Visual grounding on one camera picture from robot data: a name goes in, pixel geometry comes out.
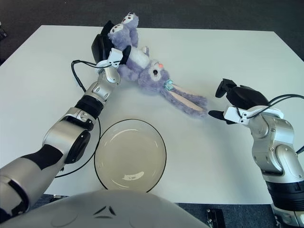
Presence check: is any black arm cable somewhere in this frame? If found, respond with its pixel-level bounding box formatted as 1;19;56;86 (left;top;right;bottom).
54;59;112;178
246;94;304;154

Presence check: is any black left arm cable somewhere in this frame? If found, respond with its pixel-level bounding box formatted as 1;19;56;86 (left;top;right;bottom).
54;59;112;178

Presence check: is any grey robot torso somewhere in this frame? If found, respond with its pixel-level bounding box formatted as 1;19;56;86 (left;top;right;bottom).
0;189;207;228

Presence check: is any black metal bracket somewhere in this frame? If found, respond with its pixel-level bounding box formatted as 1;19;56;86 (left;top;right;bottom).
206;208;225;228

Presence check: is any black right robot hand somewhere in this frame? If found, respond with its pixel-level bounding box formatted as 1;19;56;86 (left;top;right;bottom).
208;79;285;125

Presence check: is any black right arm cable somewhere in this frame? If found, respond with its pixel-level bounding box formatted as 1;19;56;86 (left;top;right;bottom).
246;94;304;154

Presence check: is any purple plush bunny doll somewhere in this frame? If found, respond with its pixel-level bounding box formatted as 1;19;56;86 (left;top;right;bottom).
108;12;209;120

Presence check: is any white plate with black rim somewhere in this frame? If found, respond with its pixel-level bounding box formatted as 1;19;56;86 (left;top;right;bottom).
94;118;167;193

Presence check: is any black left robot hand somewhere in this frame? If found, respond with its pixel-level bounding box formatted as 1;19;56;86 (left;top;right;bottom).
91;20;133;70

